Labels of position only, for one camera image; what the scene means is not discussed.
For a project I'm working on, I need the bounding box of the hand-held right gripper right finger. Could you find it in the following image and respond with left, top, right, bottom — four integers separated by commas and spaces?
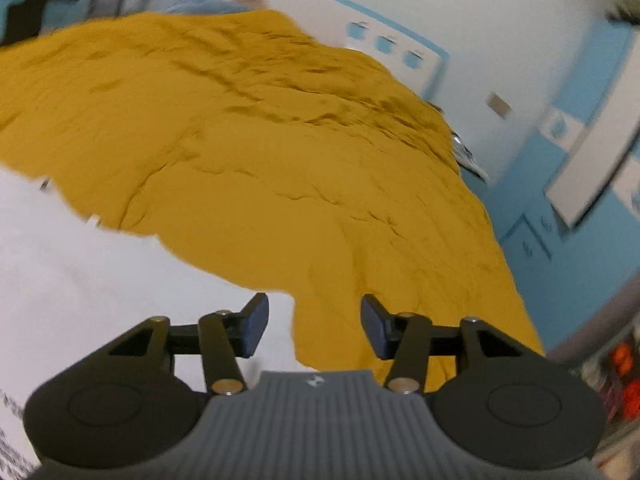
360, 294, 543, 395

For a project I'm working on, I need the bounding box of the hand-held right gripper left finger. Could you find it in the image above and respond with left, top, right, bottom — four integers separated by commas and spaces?
107, 291, 271, 396

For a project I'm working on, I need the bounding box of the white printed sweatshirt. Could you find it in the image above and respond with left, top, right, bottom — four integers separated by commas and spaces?
0, 167, 299, 480

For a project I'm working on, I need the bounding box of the yellow blanket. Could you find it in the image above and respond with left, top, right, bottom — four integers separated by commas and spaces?
0, 9, 547, 391

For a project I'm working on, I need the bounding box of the blue and white wardrobe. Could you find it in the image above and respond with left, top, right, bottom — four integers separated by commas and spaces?
492, 7, 640, 353

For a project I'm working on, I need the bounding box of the shoe rack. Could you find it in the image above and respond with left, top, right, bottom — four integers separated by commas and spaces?
580, 324, 640, 463

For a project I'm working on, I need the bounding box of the white and blue headboard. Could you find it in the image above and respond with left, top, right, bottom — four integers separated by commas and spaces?
192, 0, 451, 107

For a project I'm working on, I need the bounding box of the blue pillow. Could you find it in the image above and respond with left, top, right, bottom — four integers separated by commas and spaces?
164, 0, 272, 17

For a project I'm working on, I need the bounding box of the wall switch plate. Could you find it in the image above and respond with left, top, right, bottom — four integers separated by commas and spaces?
485, 92, 514, 118

